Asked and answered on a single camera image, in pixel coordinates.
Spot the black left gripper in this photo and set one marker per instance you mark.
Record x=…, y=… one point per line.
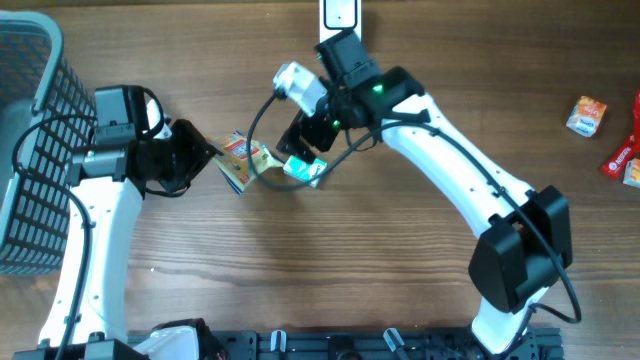
x=199, y=153

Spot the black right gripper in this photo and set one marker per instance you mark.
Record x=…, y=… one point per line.
x=307, y=126

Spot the small teal box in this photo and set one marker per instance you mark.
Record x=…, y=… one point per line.
x=300, y=170

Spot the blue yellow snack bag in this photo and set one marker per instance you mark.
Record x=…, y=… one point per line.
x=238, y=162

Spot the small orange box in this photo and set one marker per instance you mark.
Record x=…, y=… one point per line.
x=586, y=116
x=632, y=173

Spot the red chocolate wafer bar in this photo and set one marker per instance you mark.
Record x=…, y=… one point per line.
x=613, y=167

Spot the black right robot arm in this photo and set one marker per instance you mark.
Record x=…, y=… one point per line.
x=523, y=235

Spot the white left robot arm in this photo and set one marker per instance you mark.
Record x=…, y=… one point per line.
x=73, y=197

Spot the white barcode scanner box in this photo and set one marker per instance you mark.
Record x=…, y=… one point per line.
x=338, y=15

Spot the grey plastic shopping basket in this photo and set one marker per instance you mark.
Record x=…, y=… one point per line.
x=46, y=112

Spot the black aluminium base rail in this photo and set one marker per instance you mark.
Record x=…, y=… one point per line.
x=538, y=343

